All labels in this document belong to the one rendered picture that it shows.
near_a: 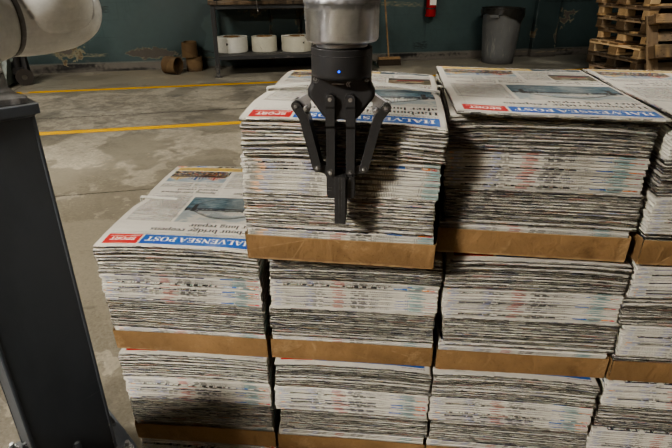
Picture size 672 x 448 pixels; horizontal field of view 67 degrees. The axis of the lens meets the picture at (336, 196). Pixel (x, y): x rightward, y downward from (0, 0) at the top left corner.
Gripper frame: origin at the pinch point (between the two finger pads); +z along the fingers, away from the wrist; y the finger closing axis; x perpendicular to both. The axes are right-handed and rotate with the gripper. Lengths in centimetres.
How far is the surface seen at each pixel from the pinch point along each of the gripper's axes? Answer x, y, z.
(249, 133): -2.5, 12.9, -7.9
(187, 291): -6.1, 26.7, 21.6
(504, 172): -7.8, -23.4, -1.4
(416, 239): -2.6, -10.9, 7.6
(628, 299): -7, -45, 19
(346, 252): -2.4, -0.7, 10.2
